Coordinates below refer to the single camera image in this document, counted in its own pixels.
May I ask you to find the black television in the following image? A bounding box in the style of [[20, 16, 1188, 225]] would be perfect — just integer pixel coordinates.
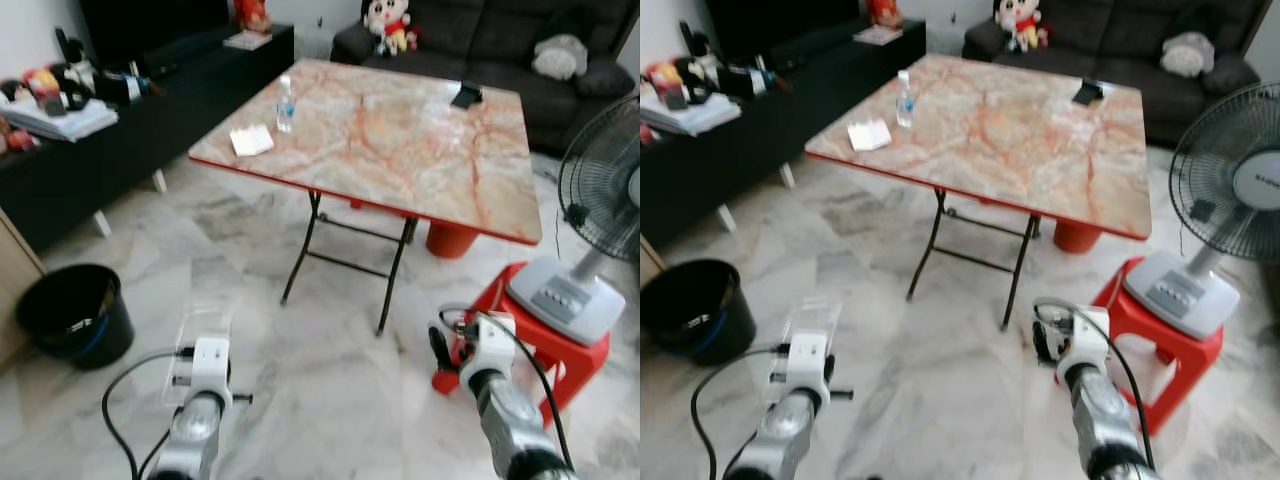
[[705, 0, 862, 61], [78, 0, 232, 67]]

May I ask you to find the marble pattern folding table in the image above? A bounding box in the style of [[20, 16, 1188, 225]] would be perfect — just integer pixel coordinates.
[[804, 54, 1153, 333], [187, 57, 544, 338]]

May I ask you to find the dark brown sofa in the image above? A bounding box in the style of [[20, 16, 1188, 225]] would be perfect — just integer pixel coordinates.
[[330, 0, 641, 157], [962, 0, 1264, 149]]

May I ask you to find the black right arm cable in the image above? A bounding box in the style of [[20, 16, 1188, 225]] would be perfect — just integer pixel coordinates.
[[438, 303, 577, 471], [1033, 296, 1161, 471]]

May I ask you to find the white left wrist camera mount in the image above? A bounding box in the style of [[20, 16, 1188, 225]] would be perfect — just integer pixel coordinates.
[[785, 330, 837, 401], [190, 335, 234, 406]]

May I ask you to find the grey round plush toy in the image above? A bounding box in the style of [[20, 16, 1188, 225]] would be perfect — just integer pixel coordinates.
[[1160, 32, 1217, 79], [532, 35, 590, 82]]

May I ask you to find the grey standing fan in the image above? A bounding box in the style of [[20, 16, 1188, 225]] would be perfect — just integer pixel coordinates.
[[1121, 82, 1280, 341], [505, 95, 641, 347]]

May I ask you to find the black and white plush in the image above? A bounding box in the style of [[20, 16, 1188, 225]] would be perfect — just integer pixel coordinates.
[[53, 27, 98, 103], [679, 22, 723, 97]]

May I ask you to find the cartoon boy plush doll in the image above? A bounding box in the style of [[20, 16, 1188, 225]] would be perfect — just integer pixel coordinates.
[[993, 0, 1050, 53], [362, 0, 420, 57]]

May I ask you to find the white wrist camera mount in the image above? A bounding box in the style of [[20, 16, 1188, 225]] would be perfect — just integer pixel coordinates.
[[1058, 305, 1114, 386], [190, 335, 234, 406], [460, 312, 518, 393], [785, 330, 837, 401]]

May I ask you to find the light wooden cabinet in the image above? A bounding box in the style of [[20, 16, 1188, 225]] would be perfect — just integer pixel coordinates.
[[0, 208, 47, 373]]

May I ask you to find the red and yellow toy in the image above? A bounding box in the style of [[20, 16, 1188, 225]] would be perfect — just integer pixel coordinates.
[[22, 67, 64, 116], [645, 62, 692, 111]]

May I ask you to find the white paper stack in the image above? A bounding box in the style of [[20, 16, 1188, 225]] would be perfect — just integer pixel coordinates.
[[640, 94, 744, 137], [0, 98, 120, 144]]

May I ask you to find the clear water bottle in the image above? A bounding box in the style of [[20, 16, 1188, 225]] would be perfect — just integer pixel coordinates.
[[896, 70, 917, 129], [275, 75, 297, 134]]

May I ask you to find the white paper napkin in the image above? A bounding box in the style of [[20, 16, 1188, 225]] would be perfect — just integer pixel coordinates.
[[847, 119, 894, 153], [229, 124, 276, 158]]

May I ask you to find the black low tv cabinet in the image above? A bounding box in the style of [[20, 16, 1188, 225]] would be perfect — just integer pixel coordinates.
[[640, 20, 927, 251], [0, 25, 296, 253]]

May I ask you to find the red plastic stool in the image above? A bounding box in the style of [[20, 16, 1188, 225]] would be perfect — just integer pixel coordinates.
[[1055, 258, 1226, 437], [432, 262, 612, 431]]

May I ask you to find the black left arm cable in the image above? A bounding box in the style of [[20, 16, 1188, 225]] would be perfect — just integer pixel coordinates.
[[689, 344, 791, 480], [100, 347, 193, 480]]

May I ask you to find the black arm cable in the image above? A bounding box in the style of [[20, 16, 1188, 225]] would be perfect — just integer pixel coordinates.
[[1033, 296, 1161, 471], [689, 344, 791, 480], [438, 303, 577, 471], [100, 347, 193, 480]]

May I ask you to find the black bin with blue handle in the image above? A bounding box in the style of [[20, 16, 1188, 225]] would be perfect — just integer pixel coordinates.
[[15, 263, 136, 372], [640, 258, 758, 367]]

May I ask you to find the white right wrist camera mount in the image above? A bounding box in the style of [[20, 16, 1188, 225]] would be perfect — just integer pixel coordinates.
[[1058, 305, 1114, 386], [460, 312, 518, 393]]

